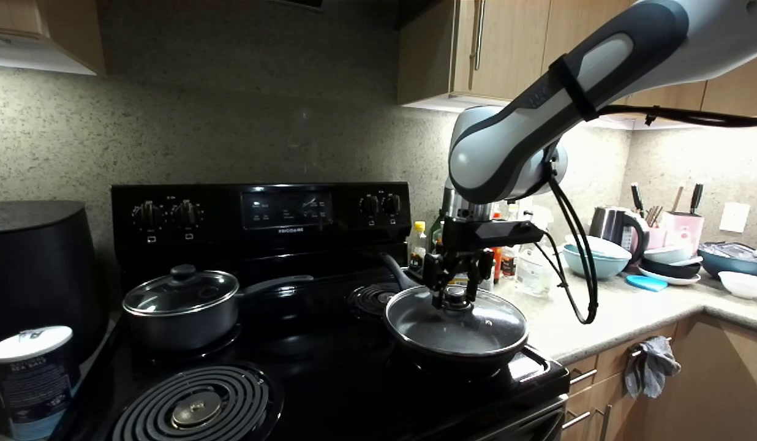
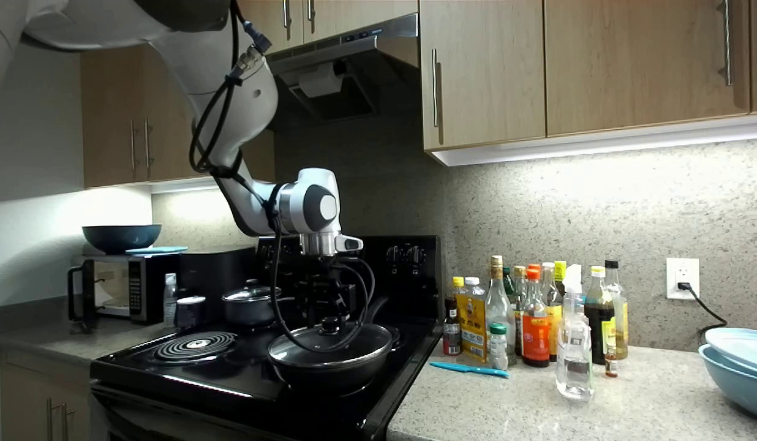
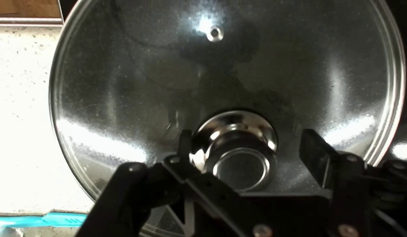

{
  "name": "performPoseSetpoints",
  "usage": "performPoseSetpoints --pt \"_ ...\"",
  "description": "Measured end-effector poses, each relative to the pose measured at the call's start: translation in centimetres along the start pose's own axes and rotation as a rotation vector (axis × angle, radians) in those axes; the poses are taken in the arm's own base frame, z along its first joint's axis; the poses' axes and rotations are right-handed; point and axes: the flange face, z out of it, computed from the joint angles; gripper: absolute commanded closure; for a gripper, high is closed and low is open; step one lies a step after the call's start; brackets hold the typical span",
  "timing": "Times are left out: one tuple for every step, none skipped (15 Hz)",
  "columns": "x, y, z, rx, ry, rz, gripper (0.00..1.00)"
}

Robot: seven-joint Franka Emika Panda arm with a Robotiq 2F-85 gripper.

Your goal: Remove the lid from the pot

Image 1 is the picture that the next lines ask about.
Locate black air fryer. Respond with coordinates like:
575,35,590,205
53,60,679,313
0,198,102,356

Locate light blue bowl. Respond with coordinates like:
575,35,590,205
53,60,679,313
560,235,632,257
559,243,635,281

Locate small coil burner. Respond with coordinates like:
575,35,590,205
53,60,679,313
346,280,407,323

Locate wooden wall cabinet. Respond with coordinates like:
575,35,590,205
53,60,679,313
394,0,757,121
0,0,108,80

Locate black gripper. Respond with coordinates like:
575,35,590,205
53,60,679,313
423,240,495,311

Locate dark electric kettle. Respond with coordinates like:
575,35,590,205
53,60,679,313
588,204,652,265

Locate large coil burner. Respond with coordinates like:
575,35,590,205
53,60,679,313
108,363,275,441

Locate teal flat pad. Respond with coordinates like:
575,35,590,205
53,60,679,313
623,269,670,294

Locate large glass lid black knob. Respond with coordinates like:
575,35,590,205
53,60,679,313
383,285,532,361

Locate white lidded canister blue label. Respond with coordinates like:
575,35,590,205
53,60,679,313
0,323,81,441

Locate grey hanging towel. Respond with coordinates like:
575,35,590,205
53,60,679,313
623,333,684,403

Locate white bowl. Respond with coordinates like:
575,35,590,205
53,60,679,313
715,269,757,301

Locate black saucepan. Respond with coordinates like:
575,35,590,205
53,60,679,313
120,273,315,356

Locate white blank wall plate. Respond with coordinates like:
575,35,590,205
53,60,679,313
718,201,754,235

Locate small glass saucepan lid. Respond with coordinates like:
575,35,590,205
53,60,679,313
120,262,243,322

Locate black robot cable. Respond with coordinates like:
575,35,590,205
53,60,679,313
532,100,757,329

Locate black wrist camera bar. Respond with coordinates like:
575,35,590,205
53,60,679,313
438,214,548,250

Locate small yellow cap bottle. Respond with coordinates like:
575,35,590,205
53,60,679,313
403,218,434,280

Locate blue dish with food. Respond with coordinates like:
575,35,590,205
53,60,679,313
697,237,757,281

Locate black handled knife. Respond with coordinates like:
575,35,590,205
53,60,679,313
628,185,646,220
689,182,708,218

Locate wooden base cabinet steel handles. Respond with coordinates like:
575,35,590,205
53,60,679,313
555,310,757,441

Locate orange sauce bottle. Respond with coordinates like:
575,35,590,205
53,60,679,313
487,243,509,286

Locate black electric stove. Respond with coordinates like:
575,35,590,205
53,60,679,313
60,178,572,441

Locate dark stacked plates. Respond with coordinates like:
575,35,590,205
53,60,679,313
637,245,706,290

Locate green glass bottle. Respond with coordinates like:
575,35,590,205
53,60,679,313
425,205,452,265

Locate pale knife block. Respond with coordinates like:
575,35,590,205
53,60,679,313
656,209,708,254

